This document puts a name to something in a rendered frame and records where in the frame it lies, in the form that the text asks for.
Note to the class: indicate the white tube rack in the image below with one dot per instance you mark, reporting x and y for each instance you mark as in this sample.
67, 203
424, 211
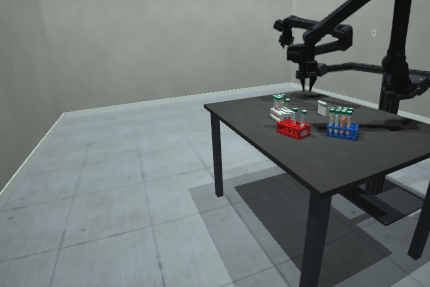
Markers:
282, 115

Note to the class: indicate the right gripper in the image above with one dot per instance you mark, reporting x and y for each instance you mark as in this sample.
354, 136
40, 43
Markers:
286, 40

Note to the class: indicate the red lego-style plate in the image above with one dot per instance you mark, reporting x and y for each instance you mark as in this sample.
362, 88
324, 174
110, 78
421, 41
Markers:
286, 126

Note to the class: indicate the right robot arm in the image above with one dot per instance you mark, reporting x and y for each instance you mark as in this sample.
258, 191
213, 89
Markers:
343, 32

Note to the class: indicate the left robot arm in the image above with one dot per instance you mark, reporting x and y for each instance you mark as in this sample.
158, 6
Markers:
394, 61

